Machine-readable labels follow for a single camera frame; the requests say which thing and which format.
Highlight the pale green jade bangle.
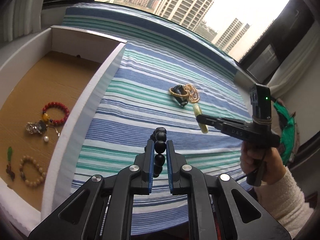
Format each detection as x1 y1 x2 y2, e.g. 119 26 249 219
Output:
193 103 208 134

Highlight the gold mesh bangle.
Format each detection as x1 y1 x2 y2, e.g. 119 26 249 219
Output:
169 85 190 98

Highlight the black bead bracelet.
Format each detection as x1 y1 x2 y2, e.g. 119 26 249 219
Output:
144 126 168 178

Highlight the brown wooden bead bracelet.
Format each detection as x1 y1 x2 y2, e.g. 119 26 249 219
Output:
19 154 47 188

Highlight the green pendant dark tassel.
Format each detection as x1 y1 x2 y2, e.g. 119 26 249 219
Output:
5 146 15 181

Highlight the silver brooch with pearl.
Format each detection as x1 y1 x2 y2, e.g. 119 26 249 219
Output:
25 120 61 143

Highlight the red bead bracelet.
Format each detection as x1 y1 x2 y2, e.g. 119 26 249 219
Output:
42 101 70 127

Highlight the white sleeved right forearm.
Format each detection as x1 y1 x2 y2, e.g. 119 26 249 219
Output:
254 169 313 238

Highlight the person's right hand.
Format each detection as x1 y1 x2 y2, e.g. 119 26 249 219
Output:
240 141 286 185

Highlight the green cloth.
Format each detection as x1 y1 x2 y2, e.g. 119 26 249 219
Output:
273 99 299 166

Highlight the striped blue green bedsheet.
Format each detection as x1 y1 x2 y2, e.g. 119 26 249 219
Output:
60 2 256 236

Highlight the white curtain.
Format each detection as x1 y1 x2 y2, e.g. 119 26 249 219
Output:
267 22 319 98

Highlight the white cardboard box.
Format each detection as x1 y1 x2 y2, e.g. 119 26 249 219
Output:
1 25 126 237

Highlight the gold chain necklace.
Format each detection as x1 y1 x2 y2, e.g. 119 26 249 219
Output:
184 83 201 104

